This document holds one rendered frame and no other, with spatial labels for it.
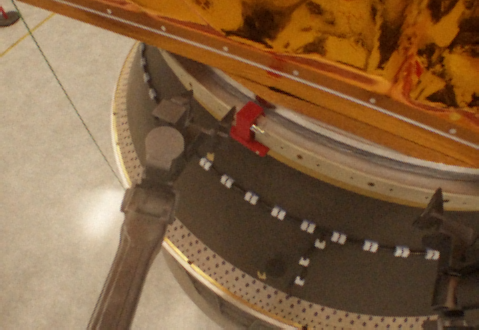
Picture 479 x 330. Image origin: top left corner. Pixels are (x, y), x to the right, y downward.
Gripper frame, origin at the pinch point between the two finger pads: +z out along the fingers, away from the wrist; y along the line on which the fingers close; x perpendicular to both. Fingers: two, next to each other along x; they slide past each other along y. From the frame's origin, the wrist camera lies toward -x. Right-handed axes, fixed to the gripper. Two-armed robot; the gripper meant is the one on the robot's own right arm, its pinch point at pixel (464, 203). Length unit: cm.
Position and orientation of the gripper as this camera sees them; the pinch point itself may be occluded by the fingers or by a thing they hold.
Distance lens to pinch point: 66.1
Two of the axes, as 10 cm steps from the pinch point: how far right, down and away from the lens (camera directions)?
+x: -0.2, 5.4, 8.4
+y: -9.0, -3.8, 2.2
